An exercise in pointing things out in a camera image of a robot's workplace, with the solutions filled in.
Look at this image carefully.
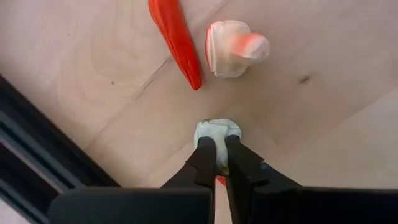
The black aluminium table frame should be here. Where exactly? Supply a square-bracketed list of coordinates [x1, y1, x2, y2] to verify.
[0, 74, 121, 224]

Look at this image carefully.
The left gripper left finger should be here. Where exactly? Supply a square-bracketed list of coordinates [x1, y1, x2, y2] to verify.
[160, 136, 218, 189]

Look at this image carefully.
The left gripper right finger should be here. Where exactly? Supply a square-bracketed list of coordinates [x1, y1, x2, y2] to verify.
[224, 134, 300, 224]

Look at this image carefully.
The green tinted white mushroom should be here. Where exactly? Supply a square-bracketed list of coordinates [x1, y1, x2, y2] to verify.
[193, 118, 243, 177]

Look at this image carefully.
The pink cap white mushroom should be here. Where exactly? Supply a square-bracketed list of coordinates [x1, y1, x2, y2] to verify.
[204, 19, 271, 78]

